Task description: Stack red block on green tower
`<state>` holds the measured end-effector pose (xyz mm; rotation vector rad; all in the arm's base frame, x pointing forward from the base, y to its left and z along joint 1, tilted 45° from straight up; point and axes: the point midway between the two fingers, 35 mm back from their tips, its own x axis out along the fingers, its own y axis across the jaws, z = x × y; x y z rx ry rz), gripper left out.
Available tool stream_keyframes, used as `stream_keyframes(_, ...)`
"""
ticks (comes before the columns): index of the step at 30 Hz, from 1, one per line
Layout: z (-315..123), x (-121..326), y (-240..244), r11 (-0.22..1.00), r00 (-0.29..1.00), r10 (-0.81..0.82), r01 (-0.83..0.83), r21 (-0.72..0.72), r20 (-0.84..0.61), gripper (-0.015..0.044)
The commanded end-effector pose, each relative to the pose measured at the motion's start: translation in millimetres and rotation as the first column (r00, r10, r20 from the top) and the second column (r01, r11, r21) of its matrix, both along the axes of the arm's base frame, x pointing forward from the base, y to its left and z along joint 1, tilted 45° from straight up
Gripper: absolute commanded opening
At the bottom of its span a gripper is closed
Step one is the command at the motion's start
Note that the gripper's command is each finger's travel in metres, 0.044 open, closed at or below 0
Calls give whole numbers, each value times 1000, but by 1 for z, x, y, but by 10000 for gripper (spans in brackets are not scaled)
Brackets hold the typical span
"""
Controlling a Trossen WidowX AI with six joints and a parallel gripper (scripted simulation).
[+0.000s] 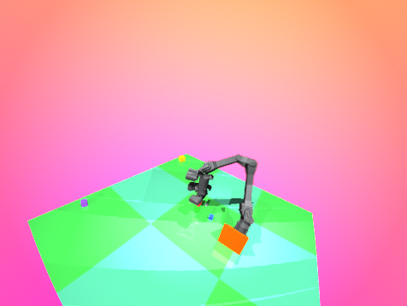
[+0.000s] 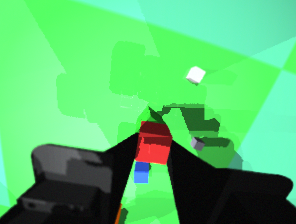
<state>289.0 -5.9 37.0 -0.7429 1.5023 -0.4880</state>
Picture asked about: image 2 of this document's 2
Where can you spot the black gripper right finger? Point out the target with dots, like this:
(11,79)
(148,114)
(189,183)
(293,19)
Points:
(200,190)

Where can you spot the red block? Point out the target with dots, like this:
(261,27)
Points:
(154,143)

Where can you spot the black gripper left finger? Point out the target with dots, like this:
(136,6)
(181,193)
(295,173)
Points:
(108,170)

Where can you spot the small white cube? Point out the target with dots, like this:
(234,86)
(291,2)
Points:
(195,74)

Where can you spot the blue block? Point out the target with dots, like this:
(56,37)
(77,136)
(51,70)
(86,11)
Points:
(141,172)

